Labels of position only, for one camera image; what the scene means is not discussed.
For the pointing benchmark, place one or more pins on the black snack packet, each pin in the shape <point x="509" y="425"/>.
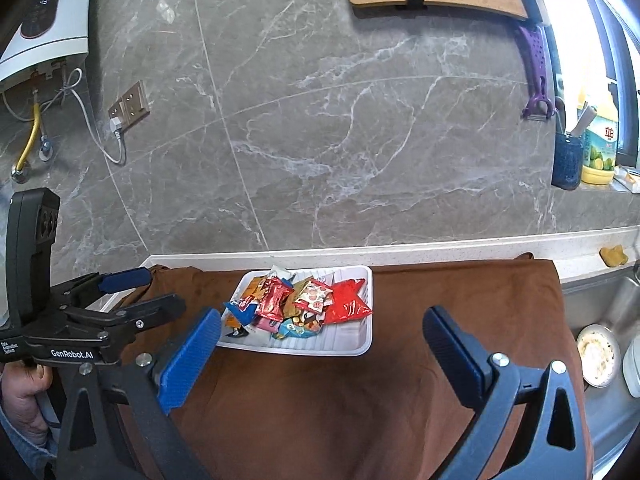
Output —
<point x="235" y="331"/>

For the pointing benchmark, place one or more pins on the steel sink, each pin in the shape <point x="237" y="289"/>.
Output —
<point x="600" y="410"/>

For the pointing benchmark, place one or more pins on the red foil snack packet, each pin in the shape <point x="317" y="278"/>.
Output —
<point x="272" y="300"/>

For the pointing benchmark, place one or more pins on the purple peeler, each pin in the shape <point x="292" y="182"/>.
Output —
<point x="532" y="55"/>

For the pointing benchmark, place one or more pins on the blue utensil cup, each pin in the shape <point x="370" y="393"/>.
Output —
<point x="567" y="165"/>

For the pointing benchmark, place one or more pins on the blue white cake packet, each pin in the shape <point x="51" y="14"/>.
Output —
<point x="242" y="307"/>

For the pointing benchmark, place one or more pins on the wall socket panel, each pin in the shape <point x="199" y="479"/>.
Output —
<point x="132" y="102"/>

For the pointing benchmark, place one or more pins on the small red white snack packet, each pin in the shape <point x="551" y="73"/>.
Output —
<point x="312" y="296"/>

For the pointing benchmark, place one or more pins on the metal pipe fitting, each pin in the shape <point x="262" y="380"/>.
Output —
<point x="45" y="149"/>

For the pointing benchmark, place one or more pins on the person's left forearm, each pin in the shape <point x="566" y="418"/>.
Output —
<point x="20" y="452"/>

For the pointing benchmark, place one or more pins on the yellow dish soap bottle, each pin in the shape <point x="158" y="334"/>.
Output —
<point x="602" y="155"/>

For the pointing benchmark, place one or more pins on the red triangular snack packet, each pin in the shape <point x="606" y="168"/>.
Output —
<point x="350" y="305"/>

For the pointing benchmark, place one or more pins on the yellow sponge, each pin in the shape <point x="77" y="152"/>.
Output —
<point x="614" y="256"/>

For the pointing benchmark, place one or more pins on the white plug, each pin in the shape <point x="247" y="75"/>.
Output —
<point x="116" y="125"/>

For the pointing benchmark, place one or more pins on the white plastic container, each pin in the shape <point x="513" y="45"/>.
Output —
<point x="632" y="367"/>

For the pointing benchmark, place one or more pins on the brown cloth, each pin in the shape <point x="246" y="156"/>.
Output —
<point x="325" y="410"/>

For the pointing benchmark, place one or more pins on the dirty bowl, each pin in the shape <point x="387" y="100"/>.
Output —
<point x="597" y="355"/>

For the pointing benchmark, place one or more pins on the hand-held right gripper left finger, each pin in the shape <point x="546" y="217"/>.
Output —
<point x="190" y="365"/>

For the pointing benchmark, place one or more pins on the white plastic tray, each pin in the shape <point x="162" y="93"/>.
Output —
<point x="340" y="342"/>

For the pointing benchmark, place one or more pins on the person's left hand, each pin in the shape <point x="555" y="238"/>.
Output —
<point x="22" y="400"/>

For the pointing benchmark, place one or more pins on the blue cartoon snack packet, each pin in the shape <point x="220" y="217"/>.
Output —
<point x="295" y="329"/>

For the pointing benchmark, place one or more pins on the window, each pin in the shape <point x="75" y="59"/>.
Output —
<point x="607" y="25"/>

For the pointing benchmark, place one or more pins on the white water heater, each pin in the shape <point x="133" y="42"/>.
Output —
<point x="50" y="35"/>

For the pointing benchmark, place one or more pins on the orange long snack packet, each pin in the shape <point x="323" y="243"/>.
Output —
<point x="252" y="290"/>

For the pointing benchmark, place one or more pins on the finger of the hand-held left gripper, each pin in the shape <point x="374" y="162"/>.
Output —
<point x="160" y="307"/>
<point x="125" y="280"/>

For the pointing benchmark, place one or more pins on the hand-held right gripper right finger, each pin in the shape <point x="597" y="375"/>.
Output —
<point x="450" y="355"/>

